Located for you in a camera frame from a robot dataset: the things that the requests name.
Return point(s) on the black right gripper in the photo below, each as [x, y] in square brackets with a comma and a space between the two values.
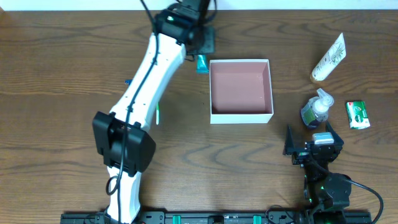
[311, 149]

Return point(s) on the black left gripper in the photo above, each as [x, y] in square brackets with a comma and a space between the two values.
[206, 40]

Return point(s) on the teal toothpaste tube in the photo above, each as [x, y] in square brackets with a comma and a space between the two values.
[202, 64]

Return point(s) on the clear foam soap pump bottle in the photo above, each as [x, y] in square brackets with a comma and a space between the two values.
[316, 110]

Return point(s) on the green soap bar package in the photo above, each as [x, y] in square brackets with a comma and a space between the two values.
[357, 115]

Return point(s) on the green white toothbrush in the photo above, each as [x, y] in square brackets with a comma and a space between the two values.
[157, 114]

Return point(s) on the white lotion tube leaf print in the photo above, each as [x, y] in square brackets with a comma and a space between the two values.
[335, 54]

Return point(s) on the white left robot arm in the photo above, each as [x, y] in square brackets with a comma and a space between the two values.
[122, 135]

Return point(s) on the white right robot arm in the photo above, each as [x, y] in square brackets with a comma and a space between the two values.
[327, 192]

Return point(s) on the white box pink interior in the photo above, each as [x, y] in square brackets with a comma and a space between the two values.
[240, 91]

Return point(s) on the black mounting rail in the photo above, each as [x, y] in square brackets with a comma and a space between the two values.
[271, 216]

